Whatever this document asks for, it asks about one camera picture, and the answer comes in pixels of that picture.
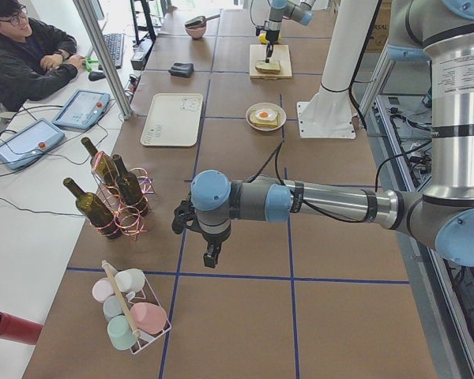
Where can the green wine bottle back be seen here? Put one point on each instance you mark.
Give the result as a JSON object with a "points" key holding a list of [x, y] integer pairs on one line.
{"points": [[102, 165]]}

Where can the green wine bottle middle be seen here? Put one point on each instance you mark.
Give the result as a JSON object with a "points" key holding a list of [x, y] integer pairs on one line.
{"points": [[129, 187]]}

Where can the green wine bottle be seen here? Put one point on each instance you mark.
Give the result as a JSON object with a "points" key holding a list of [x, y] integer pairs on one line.
{"points": [[95, 211], [129, 187], [102, 165]]}

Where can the pink ceramic bowl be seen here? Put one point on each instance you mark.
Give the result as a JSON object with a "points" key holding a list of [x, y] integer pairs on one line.
{"points": [[195, 31]]}

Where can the teach pendant far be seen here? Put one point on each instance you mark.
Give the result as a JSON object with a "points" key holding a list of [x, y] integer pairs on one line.
{"points": [[83, 110]]}

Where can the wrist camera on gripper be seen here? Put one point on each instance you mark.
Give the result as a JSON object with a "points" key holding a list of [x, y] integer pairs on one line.
{"points": [[185, 217], [259, 29]]}

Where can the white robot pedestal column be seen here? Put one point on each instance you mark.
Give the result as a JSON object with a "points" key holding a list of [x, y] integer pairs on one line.
{"points": [[328, 115]]}

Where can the salmon pink cup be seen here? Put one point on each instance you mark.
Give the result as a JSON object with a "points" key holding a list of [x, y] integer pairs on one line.
{"points": [[149, 317]]}

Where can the grey cup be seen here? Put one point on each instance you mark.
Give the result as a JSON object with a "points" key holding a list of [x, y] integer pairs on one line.
{"points": [[111, 308]]}

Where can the black power strip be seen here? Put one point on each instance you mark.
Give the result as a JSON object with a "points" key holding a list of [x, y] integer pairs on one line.
{"points": [[141, 54]]}

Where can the yellow lemon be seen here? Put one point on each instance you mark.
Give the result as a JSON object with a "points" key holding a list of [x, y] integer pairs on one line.
{"points": [[262, 39]]}

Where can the seated person in black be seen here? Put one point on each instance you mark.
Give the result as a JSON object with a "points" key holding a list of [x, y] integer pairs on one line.
{"points": [[36, 59]]}

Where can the white wire cup rack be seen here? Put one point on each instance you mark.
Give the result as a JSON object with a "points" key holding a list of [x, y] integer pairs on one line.
{"points": [[127, 300]]}

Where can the black keyboard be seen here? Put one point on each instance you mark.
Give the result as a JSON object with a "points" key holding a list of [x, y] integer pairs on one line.
{"points": [[115, 46]]}

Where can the copper wire bottle rack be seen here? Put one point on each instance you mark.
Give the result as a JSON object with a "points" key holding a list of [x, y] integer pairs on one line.
{"points": [[127, 218]]}

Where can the green wine bottle front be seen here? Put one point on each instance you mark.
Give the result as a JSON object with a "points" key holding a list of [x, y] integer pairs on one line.
{"points": [[95, 211]]}

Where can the green handled tool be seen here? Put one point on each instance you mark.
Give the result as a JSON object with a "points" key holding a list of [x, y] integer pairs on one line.
{"points": [[89, 63]]}

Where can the grey folded cloth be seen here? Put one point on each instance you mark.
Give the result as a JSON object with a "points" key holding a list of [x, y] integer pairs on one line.
{"points": [[179, 69]]}

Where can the cream bear tray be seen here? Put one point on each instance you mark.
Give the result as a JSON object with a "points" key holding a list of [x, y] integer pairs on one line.
{"points": [[173, 120]]}

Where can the metal scoop with handle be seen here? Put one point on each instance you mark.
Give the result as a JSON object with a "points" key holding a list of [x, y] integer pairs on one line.
{"points": [[200, 21]]}

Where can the light pink cup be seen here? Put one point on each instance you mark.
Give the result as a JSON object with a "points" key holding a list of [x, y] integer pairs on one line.
{"points": [[102, 290]]}

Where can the cardboard box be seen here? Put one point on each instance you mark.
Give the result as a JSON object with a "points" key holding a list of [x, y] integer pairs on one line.
{"points": [[380, 31]]}

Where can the teach pendant near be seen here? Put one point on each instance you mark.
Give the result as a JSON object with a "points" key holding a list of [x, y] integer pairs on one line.
{"points": [[28, 145]]}

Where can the fried egg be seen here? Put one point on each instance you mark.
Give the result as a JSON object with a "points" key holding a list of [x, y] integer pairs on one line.
{"points": [[265, 115]]}

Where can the black computer mouse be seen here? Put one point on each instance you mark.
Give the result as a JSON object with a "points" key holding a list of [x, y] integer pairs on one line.
{"points": [[96, 75]]}

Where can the bread slice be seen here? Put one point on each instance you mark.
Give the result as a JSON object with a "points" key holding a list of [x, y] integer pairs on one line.
{"points": [[259, 123], [267, 66]]}

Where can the white round plate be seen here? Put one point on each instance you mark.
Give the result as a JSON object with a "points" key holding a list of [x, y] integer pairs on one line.
{"points": [[281, 115]]}

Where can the white cup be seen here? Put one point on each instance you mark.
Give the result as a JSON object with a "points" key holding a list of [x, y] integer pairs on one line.
{"points": [[132, 279]]}

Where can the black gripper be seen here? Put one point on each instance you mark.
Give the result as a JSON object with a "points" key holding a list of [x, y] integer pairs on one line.
{"points": [[212, 239], [272, 36]]}

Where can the bamboo cutting board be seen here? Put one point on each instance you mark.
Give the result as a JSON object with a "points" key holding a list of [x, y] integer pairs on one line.
{"points": [[281, 54]]}

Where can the aluminium frame post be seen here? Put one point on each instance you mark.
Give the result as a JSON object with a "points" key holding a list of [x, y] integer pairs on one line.
{"points": [[92, 27]]}

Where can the teach pendant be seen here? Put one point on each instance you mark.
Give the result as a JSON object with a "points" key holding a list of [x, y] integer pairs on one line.
{"points": [[83, 110], [28, 145]]}

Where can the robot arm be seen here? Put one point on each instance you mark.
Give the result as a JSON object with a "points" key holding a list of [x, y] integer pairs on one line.
{"points": [[278, 10], [441, 216]]}

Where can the red cylinder tube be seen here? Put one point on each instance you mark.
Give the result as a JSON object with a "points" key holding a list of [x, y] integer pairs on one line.
{"points": [[18, 329]]}

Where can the mint green cup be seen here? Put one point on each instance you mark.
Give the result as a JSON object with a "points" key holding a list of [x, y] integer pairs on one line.
{"points": [[120, 333]]}

